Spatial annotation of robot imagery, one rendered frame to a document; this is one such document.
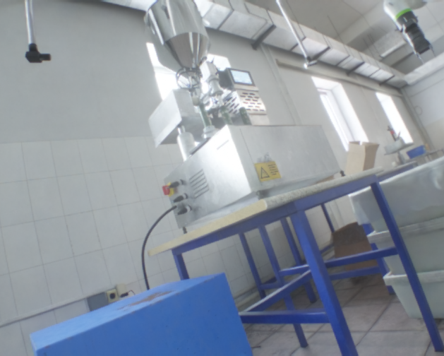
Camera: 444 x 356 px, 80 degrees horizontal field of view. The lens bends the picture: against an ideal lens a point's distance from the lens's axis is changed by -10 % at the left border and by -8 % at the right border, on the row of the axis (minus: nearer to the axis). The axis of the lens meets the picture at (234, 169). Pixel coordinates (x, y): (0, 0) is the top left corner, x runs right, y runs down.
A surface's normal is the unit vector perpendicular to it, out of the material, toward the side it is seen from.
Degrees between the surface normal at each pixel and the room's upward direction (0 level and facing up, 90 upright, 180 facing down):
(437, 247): 96
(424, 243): 96
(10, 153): 90
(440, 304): 96
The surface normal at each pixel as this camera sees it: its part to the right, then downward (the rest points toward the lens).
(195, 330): 0.60, -0.38
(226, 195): -0.73, 0.11
